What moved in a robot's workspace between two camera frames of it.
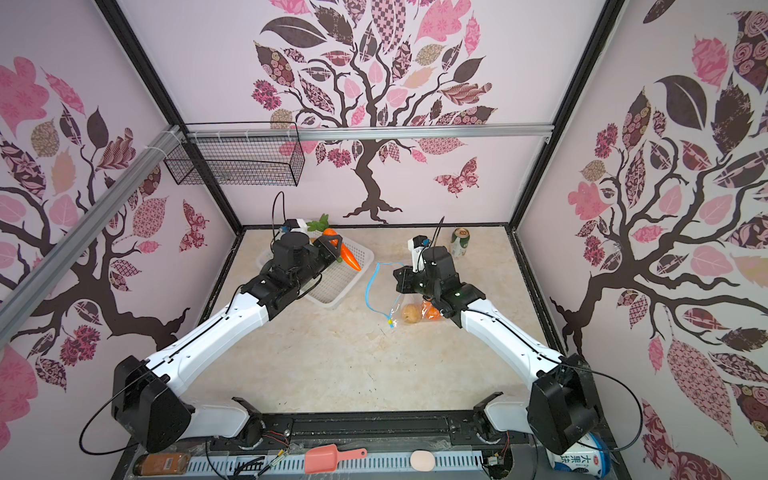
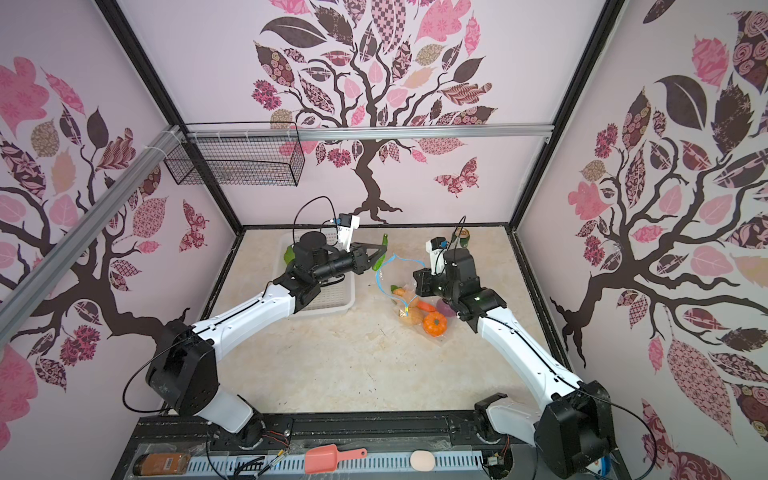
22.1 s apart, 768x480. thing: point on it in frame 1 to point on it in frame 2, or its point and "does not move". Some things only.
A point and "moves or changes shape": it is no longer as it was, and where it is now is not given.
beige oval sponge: [422, 461] does not move
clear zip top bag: [393, 307] moves or changes shape
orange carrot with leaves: [322, 226] to [401, 292]
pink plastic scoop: [324, 459] does not move
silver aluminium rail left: [33, 282] does not move
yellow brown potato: [411, 314] does not move
